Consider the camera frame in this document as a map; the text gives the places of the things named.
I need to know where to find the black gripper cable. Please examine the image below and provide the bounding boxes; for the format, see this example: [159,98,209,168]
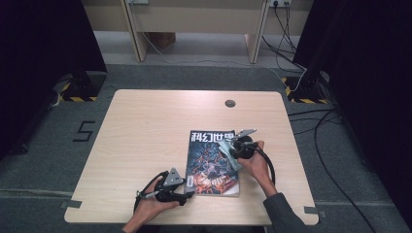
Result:
[252,145,277,187]
[133,170,169,215]

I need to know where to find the black socket cables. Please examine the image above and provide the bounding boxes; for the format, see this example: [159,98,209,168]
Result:
[261,3,307,72]

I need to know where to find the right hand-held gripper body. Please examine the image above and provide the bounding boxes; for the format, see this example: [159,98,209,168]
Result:
[227,128,260,160]

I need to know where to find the person's right hand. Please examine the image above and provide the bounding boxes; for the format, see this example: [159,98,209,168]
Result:
[237,140,277,195]

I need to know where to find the stand base with hazard tape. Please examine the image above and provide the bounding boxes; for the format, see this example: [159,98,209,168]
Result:
[52,71,108,103]
[281,72,329,105]

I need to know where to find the black curtain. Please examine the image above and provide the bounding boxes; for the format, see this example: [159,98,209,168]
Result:
[292,0,412,221]
[0,0,108,159]

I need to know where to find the illustrated magazine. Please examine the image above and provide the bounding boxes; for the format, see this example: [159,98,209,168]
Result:
[184,129,241,198]

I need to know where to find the beige wooden desk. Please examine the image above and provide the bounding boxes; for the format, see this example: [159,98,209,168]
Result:
[81,0,315,65]

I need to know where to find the person's left hand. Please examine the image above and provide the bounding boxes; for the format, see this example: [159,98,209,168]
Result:
[133,198,180,224]

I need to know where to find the white floor cable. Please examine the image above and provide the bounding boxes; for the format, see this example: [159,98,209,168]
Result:
[140,30,309,93]

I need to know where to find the black floor cables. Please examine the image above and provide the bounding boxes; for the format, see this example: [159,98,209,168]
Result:
[287,108,378,233]

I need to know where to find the white wall socket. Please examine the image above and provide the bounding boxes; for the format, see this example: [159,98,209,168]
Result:
[268,0,292,8]

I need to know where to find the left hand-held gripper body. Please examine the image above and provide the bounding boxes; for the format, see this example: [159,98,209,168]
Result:
[154,167,188,206]

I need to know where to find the brown cardboard box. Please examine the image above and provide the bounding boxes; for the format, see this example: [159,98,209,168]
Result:
[145,32,177,50]

